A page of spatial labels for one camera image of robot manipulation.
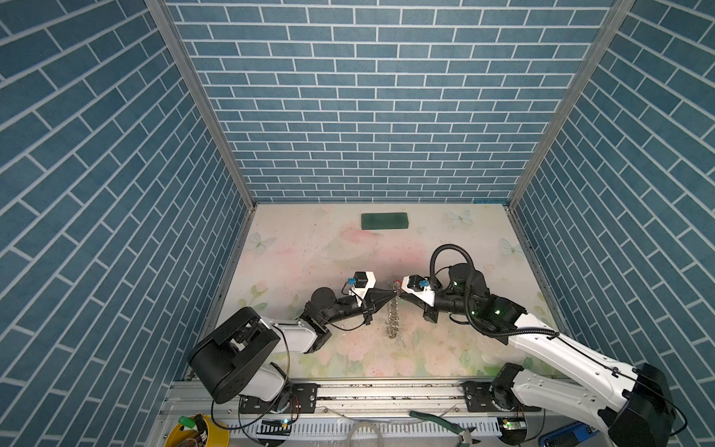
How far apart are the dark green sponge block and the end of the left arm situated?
1.45 ft

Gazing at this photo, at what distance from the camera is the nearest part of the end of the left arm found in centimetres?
68

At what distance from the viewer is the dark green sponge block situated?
114 centimetres
